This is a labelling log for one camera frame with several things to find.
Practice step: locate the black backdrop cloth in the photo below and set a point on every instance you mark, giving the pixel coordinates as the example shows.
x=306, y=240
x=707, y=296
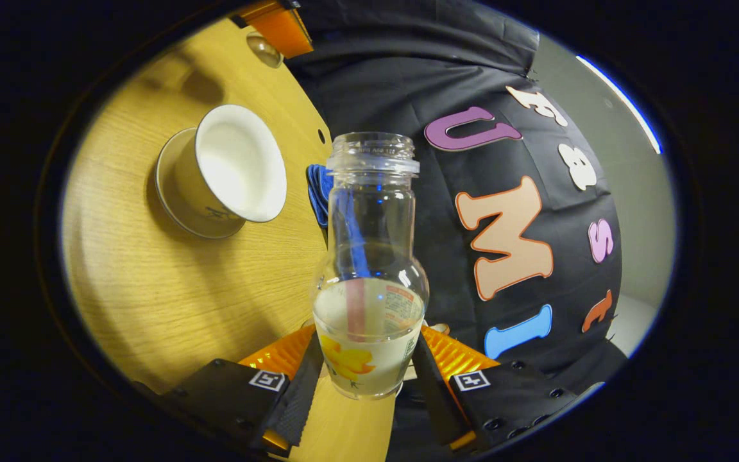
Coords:
x=472, y=289

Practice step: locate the white teacup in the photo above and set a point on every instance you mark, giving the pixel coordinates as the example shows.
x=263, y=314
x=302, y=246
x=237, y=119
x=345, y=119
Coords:
x=235, y=160

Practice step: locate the blue folded towel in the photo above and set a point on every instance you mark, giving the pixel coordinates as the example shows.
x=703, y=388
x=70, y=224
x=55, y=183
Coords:
x=318, y=192

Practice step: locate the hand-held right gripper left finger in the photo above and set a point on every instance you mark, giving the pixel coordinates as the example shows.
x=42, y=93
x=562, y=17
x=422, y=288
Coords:
x=299, y=398

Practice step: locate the cream teacup lid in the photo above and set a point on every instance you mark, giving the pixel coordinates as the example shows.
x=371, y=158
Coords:
x=265, y=50

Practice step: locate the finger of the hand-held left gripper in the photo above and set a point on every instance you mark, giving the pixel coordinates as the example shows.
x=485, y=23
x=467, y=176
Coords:
x=283, y=29

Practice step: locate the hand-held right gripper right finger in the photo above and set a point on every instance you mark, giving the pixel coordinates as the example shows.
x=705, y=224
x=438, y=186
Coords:
x=433, y=398

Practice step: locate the clear water bottle yellow label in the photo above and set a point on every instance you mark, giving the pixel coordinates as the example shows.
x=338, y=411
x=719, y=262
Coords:
x=369, y=308

